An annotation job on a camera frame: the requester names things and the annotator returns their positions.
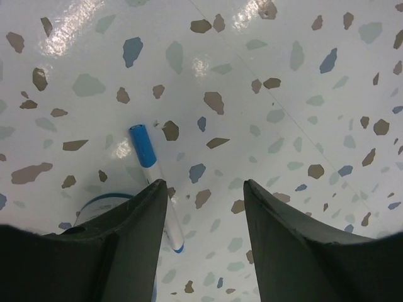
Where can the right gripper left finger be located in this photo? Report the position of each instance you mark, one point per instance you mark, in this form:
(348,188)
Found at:
(71,266)

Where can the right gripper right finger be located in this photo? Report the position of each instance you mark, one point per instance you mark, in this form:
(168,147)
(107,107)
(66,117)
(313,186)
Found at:
(298,258)

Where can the blue pen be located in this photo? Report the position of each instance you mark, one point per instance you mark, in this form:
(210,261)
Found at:
(152,171)

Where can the blue washi tape roll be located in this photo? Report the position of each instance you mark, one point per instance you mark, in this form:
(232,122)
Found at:
(94,207)

